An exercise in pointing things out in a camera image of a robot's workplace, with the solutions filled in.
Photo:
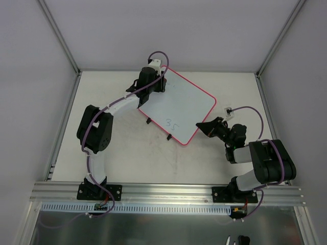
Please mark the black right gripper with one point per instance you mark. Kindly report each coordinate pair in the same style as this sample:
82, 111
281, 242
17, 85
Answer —
215, 128

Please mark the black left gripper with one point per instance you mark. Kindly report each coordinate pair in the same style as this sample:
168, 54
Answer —
158, 83

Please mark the pink framed whiteboard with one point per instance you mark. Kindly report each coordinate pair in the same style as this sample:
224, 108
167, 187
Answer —
179, 108

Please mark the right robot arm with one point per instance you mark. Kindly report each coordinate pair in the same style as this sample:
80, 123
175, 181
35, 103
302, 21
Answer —
272, 165

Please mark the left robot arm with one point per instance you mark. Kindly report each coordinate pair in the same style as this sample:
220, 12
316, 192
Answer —
95, 128

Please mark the black object bottom edge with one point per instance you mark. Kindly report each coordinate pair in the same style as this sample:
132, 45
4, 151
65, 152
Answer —
244, 240

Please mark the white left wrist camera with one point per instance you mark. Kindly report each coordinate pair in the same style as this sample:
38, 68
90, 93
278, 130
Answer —
156, 65

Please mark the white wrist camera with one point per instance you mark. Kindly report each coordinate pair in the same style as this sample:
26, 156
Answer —
156, 65
229, 114

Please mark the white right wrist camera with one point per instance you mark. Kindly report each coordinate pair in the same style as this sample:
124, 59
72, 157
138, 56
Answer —
229, 114

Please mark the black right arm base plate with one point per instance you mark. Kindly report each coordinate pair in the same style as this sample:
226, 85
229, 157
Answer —
222, 194

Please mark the left aluminium frame post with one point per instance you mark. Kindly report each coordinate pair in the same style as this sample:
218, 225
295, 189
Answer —
53, 25

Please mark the aluminium frame post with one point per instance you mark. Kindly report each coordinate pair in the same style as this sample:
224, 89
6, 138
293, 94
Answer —
281, 35
53, 25

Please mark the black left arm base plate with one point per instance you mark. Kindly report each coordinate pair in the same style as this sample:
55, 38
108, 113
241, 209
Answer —
90, 192

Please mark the right aluminium frame post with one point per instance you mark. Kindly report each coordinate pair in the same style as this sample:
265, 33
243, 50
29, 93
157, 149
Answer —
281, 35

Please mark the aluminium mounting rail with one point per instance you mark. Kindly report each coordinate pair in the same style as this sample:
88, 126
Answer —
180, 194

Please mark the slotted white cable duct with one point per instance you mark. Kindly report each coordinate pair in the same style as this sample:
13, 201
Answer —
137, 208

